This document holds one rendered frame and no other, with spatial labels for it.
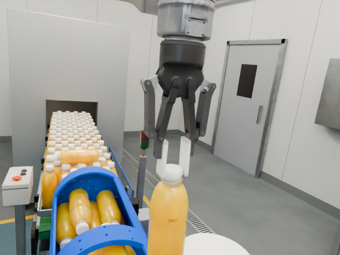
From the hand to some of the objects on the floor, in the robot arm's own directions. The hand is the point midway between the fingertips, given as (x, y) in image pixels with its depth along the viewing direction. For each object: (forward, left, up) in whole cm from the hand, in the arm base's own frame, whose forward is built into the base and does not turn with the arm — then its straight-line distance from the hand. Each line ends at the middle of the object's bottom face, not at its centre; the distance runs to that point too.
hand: (173, 157), depth 47 cm
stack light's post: (+42, +98, -151) cm, 185 cm away
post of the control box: (-25, +89, -151) cm, 177 cm away
